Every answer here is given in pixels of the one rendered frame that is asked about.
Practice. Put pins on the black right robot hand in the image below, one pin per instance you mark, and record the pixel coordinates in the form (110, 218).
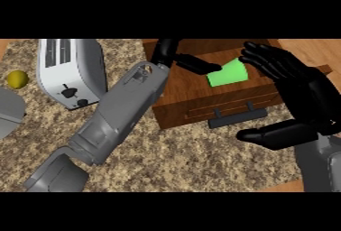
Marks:
(297, 87)

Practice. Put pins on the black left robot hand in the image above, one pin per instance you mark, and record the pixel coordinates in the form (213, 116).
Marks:
(189, 62)

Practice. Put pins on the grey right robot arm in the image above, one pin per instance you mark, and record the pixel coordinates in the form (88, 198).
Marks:
(321, 164)

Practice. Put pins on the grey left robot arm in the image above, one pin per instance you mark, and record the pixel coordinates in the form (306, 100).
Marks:
(116, 109)

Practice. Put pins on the green cup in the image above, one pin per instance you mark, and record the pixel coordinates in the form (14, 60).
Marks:
(229, 73)

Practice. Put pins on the brown wooden drawer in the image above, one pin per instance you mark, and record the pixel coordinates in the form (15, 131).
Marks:
(213, 87)

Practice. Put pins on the white toaster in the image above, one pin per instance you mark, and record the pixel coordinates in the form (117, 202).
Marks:
(71, 72)

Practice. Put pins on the yellow lemon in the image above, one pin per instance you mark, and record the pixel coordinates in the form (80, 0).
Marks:
(18, 79)

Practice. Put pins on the grey rounded appliance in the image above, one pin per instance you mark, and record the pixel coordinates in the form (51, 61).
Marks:
(9, 112)

